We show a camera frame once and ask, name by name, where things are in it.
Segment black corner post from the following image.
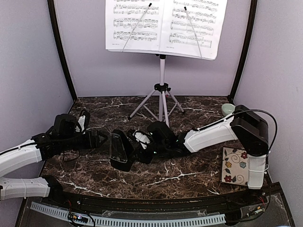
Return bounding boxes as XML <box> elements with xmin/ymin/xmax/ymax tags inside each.
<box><xmin>227</xmin><ymin>0</ymin><xmax>258</xmax><ymax>104</ymax></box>
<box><xmin>47</xmin><ymin>0</ymin><xmax>78</xmax><ymax>102</ymax></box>

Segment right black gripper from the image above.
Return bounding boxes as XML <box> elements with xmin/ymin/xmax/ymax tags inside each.
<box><xmin>129</xmin><ymin>140</ymin><xmax>168</xmax><ymax>165</ymax></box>

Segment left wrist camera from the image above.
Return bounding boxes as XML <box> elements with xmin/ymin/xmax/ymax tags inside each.
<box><xmin>75</xmin><ymin>109</ymin><xmax>90</xmax><ymax>135</ymax></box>

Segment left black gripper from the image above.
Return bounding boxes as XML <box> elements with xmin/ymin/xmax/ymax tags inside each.
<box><xmin>60</xmin><ymin>130</ymin><xmax>108</xmax><ymax>151</ymax></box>

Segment right black corner post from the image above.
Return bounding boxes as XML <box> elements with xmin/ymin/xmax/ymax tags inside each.
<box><xmin>227</xmin><ymin>0</ymin><xmax>258</xmax><ymax>104</ymax></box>

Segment floral square coaster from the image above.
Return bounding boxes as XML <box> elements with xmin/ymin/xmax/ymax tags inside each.
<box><xmin>221</xmin><ymin>147</ymin><xmax>249</xmax><ymax>186</ymax></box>

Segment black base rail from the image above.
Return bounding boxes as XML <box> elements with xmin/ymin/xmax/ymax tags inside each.
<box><xmin>19</xmin><ymin>183</ymin><xmax>284</xmax><ymax>216</ymax></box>

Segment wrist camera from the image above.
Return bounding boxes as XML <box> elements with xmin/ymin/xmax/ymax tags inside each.
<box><xmin>127</xmin><ymin>130</ymin><xmax>151</xmax><ymax>149</ymax></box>
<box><xmin>75</xmin><ymin>109</ymin><xmax>90</xmax><ymax>135</ymax></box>

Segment white music stand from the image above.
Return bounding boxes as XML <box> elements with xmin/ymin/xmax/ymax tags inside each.
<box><xmin>105</xmin><ymin>0</ymin><xmax>228</xmax><ymax>128</ymax></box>

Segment sheet music page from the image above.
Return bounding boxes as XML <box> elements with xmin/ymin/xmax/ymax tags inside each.
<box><xmin>160</xmin><ymin>0</ymin><xmax>227</xmax><ymax>61</ymax></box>
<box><xmin>105</xmin><ymin>0</ymin><xmax>164</xmax><ymax>52</ymax></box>

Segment grey cable duct strip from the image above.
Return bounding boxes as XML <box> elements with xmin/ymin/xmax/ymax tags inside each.
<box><xmin>30</xmin><ymin>202</ymin><xmax>226</xmax><ymax>227</ymax></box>

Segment left black corner post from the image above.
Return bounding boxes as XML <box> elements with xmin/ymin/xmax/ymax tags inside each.
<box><xmin>47</xmin><ymin>0</ymin><xmax>78</xmax><ymax>102</ymax></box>

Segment pale green bowl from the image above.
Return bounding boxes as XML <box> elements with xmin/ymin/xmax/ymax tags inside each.
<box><xmin>221</xmin><ymin>103</ymin><xmax>235</xmax><ymax>116</ymax></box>

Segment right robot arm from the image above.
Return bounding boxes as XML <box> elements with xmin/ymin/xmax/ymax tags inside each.
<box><xmin>131</xmin><ymin>105</ymin><xmax>275</xmax><ymax>205</ymax></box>

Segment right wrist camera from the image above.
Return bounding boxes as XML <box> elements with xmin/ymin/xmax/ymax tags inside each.
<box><xmin>127</xmin><ymin>130</ymin><xmax>151</xmax><ymax>149</ymax></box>

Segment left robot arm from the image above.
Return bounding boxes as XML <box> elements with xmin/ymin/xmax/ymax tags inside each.
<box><xmin>0</xmin><ymin>110</ymin><xmax>108</xmax><ymax>206</ymax></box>

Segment black metronome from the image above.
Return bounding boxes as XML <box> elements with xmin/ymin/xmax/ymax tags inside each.
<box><xmin>110</xmin><ymin>129</ymin><xmax>134</xmax><ymax>172</ymax></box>

